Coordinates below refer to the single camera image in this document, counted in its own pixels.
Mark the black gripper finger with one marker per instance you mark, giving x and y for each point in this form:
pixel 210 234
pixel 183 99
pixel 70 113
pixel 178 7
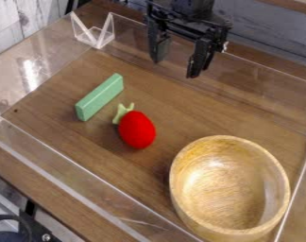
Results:
pixel 159 44
pixel 201 58

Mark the wooden bowl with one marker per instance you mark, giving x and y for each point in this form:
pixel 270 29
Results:
pixel 230 189

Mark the black clamp with cable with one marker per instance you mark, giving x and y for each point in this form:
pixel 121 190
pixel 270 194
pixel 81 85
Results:
pixel 30 230

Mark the clear acrylic tray walls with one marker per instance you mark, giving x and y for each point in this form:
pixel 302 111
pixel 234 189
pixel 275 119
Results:
pixel 138 155

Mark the red felt strawberry toy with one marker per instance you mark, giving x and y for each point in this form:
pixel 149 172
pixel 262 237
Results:
pixel 135 127

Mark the green rectangular block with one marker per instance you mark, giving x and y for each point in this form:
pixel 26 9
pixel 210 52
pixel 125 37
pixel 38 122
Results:
pixel 91 103

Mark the clear acrylic corner bracket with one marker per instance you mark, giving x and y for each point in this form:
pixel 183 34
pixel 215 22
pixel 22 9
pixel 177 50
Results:
pixel 95 36

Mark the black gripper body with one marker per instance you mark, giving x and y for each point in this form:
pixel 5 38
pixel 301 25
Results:
pixel 189 18

